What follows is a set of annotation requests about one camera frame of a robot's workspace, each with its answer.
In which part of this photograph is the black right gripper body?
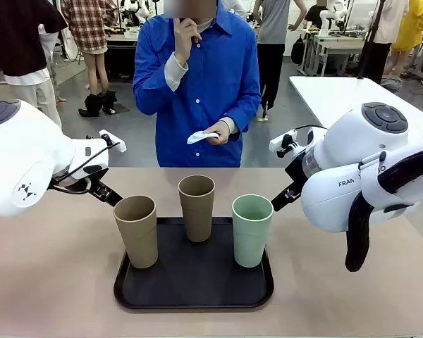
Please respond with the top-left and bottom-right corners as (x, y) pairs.
(284, 154), (306, 188)

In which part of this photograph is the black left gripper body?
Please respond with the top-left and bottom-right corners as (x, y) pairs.
(85, 171), (109, 198)

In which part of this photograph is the brown plastic cup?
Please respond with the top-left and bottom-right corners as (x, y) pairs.
(178, 175), (216, 243)
(112, 195), (159, 270)

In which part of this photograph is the pale green plastic cup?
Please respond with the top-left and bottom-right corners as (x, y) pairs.
(231, 194), (274, 268)

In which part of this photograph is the white scalloped paper coaster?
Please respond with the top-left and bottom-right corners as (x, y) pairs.
(186, 130), (220, 145)

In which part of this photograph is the blue sleeved left forearm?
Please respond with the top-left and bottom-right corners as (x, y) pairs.
(219, 101), (262, 135)

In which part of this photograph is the blue sleeved right forearm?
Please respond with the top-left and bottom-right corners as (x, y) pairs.
(133, 52), (190, 115)

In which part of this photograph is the person's left hand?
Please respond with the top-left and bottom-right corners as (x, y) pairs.
(204, 120), (232, 146)

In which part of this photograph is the person's right hand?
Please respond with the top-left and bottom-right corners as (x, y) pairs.
(171, 17), (202, 68)

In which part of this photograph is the white folding table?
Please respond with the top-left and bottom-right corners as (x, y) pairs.
(288, 75), (423, 138)

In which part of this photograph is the black plastic tray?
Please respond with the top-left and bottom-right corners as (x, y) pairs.
(113, 216), (275, 311)

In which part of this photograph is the black backpack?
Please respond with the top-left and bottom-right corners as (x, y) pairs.
(290, 34), (306, 65)

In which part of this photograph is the person in blue shirt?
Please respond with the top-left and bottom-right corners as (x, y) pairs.
(133, 0), (262, 168)

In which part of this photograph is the grey cloth pile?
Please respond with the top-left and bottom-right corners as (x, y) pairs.
(380, 75), (403, 93)

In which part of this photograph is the grey metal desk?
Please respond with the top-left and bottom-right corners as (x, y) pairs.
(300, 27), (369, 77)

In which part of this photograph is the dark workbench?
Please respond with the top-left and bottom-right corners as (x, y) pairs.
(104, 26), (144, 80)

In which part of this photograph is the person in grey shirt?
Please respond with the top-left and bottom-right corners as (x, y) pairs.
(252, 0), (308, 112)

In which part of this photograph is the person in plaid shirt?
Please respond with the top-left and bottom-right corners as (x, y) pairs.
(61, 0), (118, 93)

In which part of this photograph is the black tripod pole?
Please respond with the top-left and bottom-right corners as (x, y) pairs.
(356, 0), (388, 80)

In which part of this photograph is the person in black top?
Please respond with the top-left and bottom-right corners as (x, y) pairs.
(0, 0), (68, 130)

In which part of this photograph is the person in beige shirt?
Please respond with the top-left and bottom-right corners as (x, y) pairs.
(364, 0), (410, 85)

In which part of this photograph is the person in yellow coat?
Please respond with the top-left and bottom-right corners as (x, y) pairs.
(387, 0), (423, 79)

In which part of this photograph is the thin black cable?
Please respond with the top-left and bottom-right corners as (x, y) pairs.
(50, 142), (121, 194)

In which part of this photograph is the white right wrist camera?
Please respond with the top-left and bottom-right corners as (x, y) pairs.
(269, 130), (300, 158)

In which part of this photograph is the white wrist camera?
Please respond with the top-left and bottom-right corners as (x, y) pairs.
(98, 129), (128, 153)
(269, 130), (300, 158)

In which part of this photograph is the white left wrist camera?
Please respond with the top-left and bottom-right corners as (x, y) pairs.
(98, 129), (128, 153)

